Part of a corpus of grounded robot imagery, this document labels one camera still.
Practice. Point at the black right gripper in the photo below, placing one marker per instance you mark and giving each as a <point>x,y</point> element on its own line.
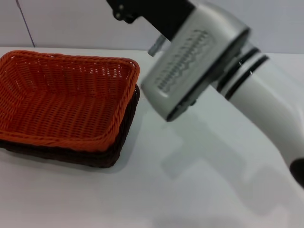
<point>161,14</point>

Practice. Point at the orange wicker basket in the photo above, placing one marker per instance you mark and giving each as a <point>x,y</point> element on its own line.
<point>66,99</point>

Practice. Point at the dark brown wicker basket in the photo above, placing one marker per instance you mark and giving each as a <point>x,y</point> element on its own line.
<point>95,159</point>

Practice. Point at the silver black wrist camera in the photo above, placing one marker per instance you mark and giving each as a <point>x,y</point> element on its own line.
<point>190,59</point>

